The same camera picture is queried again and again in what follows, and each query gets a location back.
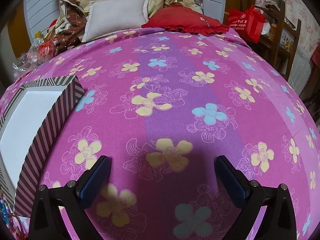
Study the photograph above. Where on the pile of clear plastic bags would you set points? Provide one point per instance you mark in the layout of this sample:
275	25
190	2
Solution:
32	57

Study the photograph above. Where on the red ruffled cushion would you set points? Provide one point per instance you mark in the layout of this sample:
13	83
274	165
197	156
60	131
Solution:
180	20

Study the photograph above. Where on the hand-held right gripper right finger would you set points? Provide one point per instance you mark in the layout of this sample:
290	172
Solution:
232	180

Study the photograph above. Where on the striped cardboard box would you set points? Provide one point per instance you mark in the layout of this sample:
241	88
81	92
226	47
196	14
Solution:
25	117

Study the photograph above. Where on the brown patterned quilt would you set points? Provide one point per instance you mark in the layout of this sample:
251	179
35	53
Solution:
72	12

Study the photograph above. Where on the red plush toy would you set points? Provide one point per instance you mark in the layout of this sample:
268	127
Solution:
53	27

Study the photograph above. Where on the clear bottle with yellow cap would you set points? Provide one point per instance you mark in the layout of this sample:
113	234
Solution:
38	34

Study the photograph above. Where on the pink floral bedsheet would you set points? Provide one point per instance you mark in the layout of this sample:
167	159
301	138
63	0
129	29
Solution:
175	92

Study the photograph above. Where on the red shopping bag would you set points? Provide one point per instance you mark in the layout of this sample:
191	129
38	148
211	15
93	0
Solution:
250	22

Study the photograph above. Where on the wooden chair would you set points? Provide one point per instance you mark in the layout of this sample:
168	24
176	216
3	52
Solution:
297	30

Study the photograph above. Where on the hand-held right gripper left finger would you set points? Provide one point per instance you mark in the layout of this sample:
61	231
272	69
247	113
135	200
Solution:
95	180

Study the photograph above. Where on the white pillow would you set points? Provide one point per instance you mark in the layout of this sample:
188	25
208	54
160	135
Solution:
115	15

